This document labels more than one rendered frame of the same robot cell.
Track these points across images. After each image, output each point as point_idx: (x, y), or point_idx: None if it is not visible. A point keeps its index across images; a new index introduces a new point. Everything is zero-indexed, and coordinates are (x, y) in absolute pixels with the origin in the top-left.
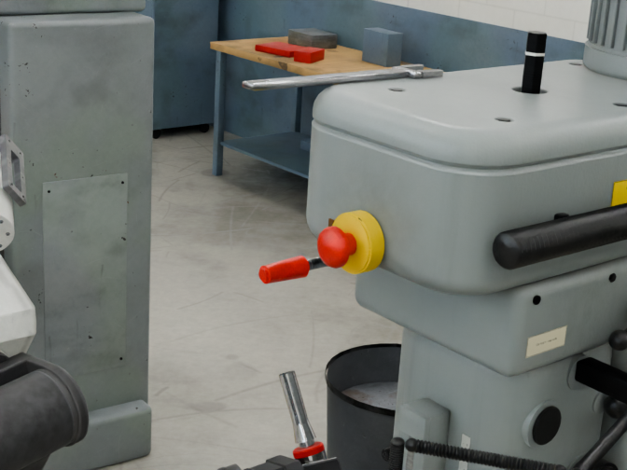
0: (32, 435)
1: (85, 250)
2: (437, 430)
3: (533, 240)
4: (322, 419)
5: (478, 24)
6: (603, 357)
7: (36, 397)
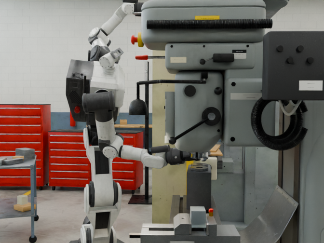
0: (98, 100)
1: (269, 169)
2: (169, 96)
3: (152, 20)
4: None
5: None
6: (214, 76)
7: (102, 93)
